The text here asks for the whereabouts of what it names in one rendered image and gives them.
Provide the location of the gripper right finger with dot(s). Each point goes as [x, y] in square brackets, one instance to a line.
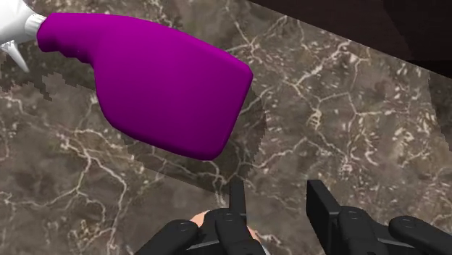
[353, 229]

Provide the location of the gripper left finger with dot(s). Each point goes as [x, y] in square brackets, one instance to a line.
[229, 229]

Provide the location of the purple spray bottle white nozzle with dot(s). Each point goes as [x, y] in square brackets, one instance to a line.
[159, 92]

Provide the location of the peach round object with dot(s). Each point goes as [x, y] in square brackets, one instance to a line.
[200, 218]

